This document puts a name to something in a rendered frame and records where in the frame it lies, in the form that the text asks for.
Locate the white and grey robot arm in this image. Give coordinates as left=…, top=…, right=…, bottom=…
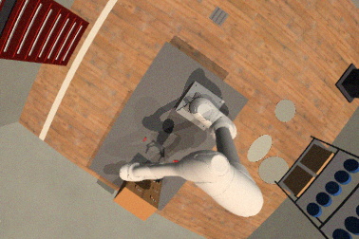
left=120, top=92, right=263, bottom=217

